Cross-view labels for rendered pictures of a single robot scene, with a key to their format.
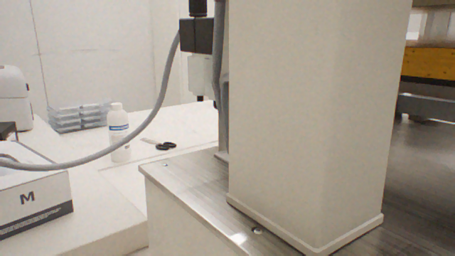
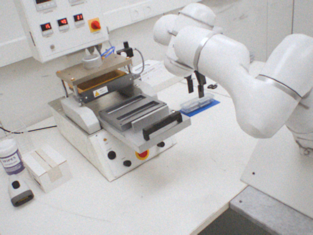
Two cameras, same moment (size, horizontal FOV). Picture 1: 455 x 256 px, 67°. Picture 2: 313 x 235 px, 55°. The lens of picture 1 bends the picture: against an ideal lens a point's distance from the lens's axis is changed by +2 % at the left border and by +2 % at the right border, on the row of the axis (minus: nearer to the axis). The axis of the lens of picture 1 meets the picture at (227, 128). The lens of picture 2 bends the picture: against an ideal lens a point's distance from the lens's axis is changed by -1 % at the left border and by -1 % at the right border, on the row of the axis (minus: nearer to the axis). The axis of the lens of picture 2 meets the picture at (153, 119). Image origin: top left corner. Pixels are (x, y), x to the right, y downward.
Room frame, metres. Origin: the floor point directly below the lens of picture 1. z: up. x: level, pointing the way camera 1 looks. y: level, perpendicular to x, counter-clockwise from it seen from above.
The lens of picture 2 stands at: (0.68, -1.42, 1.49)
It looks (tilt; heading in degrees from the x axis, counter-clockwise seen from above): 29 degrees down; 95
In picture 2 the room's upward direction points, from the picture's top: 11 degrees counter-clockwise
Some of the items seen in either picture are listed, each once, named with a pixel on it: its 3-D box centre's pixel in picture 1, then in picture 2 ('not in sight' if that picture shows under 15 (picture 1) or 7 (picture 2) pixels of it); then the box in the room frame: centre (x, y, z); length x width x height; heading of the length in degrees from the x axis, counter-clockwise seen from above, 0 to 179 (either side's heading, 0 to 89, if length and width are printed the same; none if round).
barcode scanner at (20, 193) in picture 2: not in sight; (15, 185); (0.03, -0.54, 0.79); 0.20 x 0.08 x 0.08; 128
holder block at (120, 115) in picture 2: not in sight; (132, 110); (0.52, -0.42, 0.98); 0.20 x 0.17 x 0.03; 37
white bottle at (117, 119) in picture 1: (119, 131); (194, 71); (0.82, 0.27, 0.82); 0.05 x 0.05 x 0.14
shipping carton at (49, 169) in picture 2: not in sight; (47, 167); (0.13, -0.45, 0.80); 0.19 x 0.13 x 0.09; 128
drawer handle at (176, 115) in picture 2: not in sight; (163, 125); (0.63, -0.57, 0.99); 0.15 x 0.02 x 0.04; 37
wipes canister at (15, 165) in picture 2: not in sight; (10, 157); (-0.04, -0.39, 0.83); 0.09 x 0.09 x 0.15
